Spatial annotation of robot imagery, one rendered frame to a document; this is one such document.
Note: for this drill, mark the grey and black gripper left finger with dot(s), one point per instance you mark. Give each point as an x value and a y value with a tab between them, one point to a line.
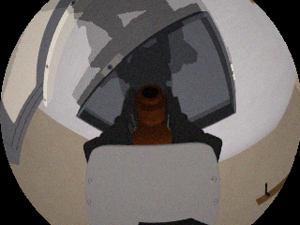
119	133

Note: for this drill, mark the brown bottle with blue label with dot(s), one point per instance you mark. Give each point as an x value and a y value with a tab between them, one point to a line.
151	108

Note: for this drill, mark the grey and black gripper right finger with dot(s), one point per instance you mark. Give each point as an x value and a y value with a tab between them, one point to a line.
184	130

